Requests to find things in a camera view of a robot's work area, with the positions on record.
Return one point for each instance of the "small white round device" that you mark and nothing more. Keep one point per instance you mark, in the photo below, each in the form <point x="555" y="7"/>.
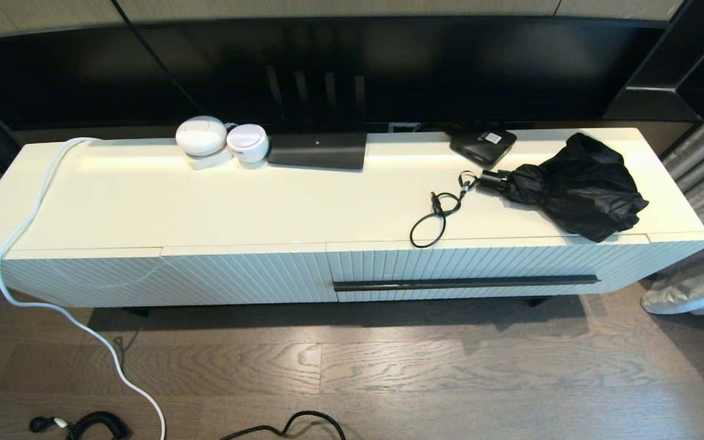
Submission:
<point x="247" y="142"/>

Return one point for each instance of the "black wall shelf unit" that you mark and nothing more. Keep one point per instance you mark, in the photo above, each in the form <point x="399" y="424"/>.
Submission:
<point x="663" y="91"/>

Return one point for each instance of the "white fluted drawer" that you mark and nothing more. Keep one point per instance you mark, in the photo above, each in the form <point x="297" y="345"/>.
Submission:
<point x="450" y="263"/>

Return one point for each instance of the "black television screen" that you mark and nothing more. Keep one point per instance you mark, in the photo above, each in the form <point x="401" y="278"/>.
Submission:
<point x="450" y="67"/>

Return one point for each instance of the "white tv cabinet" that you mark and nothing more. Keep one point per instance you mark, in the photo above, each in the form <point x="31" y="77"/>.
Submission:
<point x="205" y="201"/>

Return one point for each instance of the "black set-top box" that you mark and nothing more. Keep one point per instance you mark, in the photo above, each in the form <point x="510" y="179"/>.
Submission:
<point x="480" y="145"/>

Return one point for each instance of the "black umbrella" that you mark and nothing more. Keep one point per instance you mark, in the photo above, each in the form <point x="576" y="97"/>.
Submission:
<point x="584" y="189"/>

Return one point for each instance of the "large white round device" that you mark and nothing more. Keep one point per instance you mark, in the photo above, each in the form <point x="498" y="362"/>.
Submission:
<point x="200" y="135"/>

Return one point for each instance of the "black router with antennas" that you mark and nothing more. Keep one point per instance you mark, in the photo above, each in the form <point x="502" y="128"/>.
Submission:
<point x="318" y="150"/>

